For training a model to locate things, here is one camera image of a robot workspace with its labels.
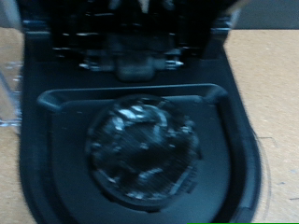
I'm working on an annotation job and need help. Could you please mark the black foil coffee pod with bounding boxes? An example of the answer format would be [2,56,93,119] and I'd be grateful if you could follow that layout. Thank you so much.
[85,94,201,207]

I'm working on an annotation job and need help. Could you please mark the black Keurig coffee machine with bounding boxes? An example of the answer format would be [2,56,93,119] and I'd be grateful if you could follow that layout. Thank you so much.
[0,0,263,224]

